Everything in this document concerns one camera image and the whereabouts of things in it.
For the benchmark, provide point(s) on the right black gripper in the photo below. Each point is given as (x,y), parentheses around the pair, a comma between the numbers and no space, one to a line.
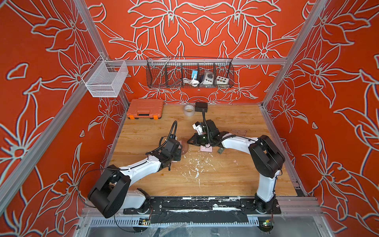
(195,138)

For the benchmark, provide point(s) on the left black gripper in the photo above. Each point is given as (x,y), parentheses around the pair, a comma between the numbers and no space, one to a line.
(178,153)

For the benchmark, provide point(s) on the pink ruler set pouch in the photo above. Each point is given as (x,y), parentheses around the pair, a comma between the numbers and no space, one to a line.
(208,149)

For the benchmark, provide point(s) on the pink tinted protractor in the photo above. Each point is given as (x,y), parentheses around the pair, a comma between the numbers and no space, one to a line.
(184,147)

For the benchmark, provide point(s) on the clear triangle ruler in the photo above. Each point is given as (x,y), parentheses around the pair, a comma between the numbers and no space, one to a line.
(239,132)

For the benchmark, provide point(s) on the pink banknote bundle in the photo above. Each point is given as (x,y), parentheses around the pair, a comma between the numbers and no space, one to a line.
(177,139)

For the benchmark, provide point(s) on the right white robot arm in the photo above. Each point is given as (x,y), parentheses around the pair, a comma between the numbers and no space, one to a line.
(267,158)

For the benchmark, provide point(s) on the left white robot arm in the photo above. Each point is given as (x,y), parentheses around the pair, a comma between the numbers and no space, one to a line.
(111,191)

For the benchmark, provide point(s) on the small black box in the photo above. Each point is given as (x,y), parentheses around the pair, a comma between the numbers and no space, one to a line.
(201,107)

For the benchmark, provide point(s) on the clear tape roll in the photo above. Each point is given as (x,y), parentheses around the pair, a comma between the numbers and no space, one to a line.
(189,110)

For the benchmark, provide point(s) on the orange plastic tool case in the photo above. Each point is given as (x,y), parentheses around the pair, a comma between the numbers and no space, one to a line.
(145,108)

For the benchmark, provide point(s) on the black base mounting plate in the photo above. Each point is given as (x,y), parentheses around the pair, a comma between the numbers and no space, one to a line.
(246,205)

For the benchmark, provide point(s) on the white button box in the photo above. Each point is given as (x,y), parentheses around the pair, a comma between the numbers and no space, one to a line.
(222,81)

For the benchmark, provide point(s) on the blue small box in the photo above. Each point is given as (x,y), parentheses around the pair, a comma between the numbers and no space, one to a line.
(194,74)

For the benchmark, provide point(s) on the black wire wall basket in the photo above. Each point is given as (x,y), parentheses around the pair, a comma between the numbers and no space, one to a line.
(175,72)

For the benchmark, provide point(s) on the clear plastic wall bin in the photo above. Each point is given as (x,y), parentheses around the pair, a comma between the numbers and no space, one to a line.
(101,82)

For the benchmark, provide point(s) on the white cable duct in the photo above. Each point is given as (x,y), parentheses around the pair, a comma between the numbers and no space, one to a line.
(144,223)

